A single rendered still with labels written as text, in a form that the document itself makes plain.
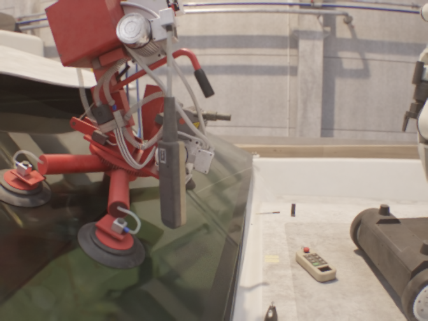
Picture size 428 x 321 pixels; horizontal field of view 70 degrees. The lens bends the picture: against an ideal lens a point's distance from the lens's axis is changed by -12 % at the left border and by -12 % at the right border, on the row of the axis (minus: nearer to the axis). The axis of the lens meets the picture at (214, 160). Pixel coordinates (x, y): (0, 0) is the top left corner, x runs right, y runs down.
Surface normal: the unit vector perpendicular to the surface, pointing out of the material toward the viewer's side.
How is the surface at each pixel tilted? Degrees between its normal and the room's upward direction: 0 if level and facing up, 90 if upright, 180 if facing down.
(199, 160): 82
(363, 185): 90
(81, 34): 90
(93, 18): 90
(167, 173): 90
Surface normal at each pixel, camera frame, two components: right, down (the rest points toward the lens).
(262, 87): -0.13, 0.22
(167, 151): -0.69, 0.16
